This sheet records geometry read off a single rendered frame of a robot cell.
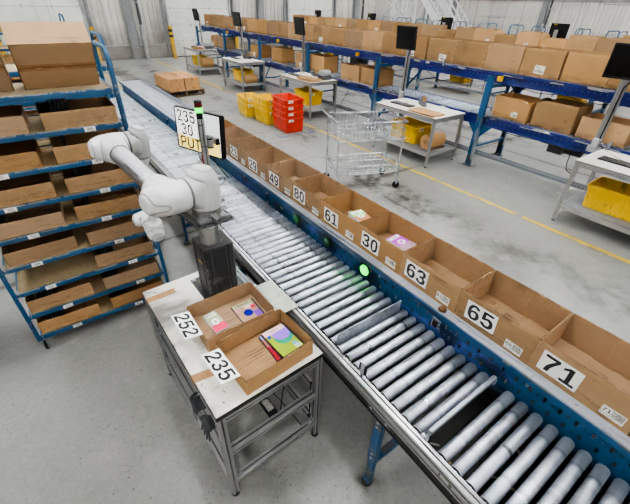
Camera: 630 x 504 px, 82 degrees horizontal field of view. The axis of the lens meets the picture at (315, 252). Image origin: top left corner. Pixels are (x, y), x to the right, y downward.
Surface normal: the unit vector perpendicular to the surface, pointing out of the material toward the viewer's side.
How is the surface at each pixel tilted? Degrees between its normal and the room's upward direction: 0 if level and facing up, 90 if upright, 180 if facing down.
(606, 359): 89
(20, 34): 33
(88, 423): 0
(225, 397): 0
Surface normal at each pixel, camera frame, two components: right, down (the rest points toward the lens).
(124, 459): 0.02, -0.82
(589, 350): -0.82, 0.30
